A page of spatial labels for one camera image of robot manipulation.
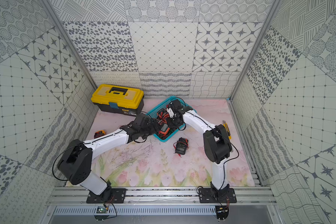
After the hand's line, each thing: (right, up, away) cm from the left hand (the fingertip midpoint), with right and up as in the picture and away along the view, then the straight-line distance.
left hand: (157, 126), depth 88 cm
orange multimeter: (+4, -3, +3) cm, 6 cm away
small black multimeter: (+15, -13, +1) cm, 20 cm away
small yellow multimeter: (-41, -6, +7) cm, 42 cm away
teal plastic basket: (-5, +7, +14) cm, 16 cm away
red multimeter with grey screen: (+2, +6, +12) cm, 14 cm away
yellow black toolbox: (-30, +18, +10) cm, 36 cm away
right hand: (+9, -1, +4) cm, 10 cm away
